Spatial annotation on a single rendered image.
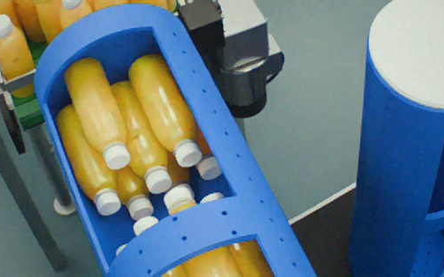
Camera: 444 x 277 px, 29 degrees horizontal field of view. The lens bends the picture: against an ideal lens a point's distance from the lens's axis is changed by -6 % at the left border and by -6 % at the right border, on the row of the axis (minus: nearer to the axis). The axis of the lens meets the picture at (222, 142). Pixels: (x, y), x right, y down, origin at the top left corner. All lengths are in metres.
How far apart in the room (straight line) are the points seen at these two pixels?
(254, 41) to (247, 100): 0.20
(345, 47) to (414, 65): 1.36
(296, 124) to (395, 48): 1.18
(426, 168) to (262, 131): 1.11
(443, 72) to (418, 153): 0.18
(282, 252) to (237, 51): 0.78
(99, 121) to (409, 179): 0.65
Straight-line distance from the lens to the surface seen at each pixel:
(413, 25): 1.67
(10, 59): 1.71
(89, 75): 1.49
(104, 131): 1.42
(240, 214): 1.23
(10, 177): 2.18
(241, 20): 1.90
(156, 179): 1.43
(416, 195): 1.82
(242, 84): 2.04
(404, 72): 1.59
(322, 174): 2.68
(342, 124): 2.77
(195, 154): 1.41
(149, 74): 1.48
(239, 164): 1.30
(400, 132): 1.66
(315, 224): 2.42
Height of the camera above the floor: 2.29
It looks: 57 degrees down
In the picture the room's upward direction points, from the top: 8 degrees counter-clockwise
